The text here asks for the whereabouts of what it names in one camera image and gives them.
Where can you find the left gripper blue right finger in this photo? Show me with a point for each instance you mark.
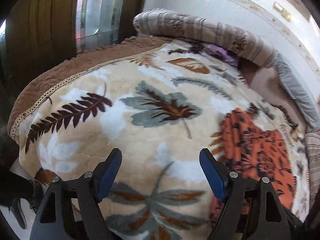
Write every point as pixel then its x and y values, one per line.
pixel 250 207

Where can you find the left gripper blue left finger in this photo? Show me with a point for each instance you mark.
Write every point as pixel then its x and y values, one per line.
pixel 70 210

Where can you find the orange black floral blouse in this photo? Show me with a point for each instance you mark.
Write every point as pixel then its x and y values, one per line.
pixel 254 153

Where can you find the striped beige folded quilt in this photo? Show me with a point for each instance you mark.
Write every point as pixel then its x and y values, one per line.
pixel 312 141

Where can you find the grey pillow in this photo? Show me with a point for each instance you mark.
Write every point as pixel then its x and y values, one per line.
pixel 296 87

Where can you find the brown quilted bedspread edge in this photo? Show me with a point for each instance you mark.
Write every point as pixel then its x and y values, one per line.
pixel 47 83

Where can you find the brown bed sheet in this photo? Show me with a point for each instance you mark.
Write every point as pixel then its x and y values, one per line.
pixel 265 81

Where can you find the cream leaf pattern blanket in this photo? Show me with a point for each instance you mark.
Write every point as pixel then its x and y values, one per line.
pixel 160 109

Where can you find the purple cloth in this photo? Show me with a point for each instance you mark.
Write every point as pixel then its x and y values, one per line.
pixel 222 54

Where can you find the striped beige rolled quilt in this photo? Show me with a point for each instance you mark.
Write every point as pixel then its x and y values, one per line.
pixel 164 22

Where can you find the glass window door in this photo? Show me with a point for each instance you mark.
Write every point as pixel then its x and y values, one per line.
pixel 97 23

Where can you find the beige wall switch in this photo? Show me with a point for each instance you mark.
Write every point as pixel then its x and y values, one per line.
pixel 284 13

